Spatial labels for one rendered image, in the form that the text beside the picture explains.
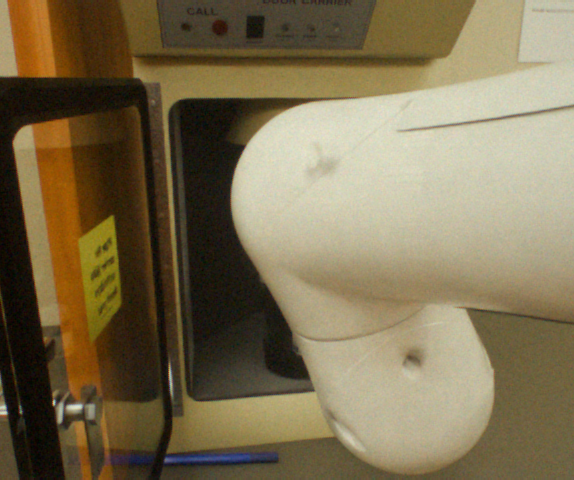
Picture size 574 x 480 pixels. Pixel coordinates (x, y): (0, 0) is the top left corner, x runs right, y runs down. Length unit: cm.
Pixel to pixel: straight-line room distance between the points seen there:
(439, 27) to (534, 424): 54
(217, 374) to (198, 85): 37
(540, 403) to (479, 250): 70
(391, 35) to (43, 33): 31
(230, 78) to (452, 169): 40
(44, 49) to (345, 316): 33
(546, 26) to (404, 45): 66
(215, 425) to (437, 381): 44
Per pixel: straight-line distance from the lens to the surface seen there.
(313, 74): 57
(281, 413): 69
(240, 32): 51
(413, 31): 55
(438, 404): 30
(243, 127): 62
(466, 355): 31
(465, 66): 111
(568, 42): 121
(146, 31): 51
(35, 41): 48
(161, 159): 56
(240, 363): 73
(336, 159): 22
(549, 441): 80
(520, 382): 91
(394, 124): 21
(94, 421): 34
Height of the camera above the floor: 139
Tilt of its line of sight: 17 degrees down
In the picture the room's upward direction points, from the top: straight up
